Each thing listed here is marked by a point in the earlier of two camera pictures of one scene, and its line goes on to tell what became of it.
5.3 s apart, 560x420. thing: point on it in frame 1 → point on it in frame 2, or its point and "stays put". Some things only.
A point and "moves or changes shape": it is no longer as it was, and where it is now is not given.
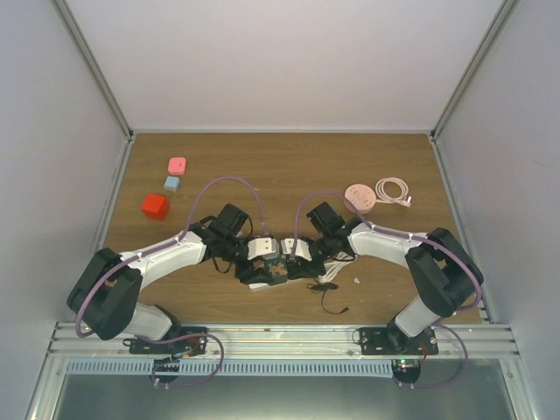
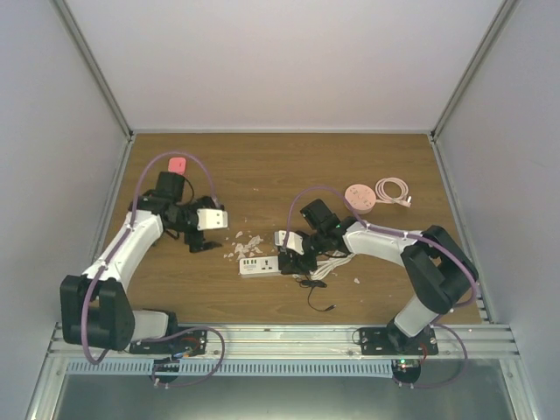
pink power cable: (403, 199) stays put
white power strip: (258, 287) moves or changes shape
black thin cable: (321, 287) moves or changes shape
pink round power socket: (361, 196) stays put
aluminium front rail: (291, 341) stays put
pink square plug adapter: (177, 165) stays put
